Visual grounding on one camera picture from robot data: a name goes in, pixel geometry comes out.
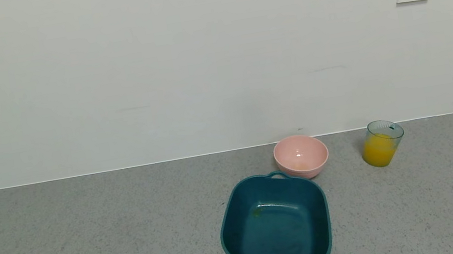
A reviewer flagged teal square plastic basin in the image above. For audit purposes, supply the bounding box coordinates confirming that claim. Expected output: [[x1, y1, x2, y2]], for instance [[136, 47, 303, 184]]
[[211, 164, 337, 254]]

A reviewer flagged pink bowl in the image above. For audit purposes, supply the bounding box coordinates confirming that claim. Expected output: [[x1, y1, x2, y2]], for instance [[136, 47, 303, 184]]
[[271, 131, 333, 184]]

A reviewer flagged ribbed translucent blue-green cup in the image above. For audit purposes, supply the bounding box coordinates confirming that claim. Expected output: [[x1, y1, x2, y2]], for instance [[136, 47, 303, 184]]
[[357, 117, 409, 170]]

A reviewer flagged orange juice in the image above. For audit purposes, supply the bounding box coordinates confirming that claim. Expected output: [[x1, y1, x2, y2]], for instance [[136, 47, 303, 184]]
[[360, 131, 399, 170]]

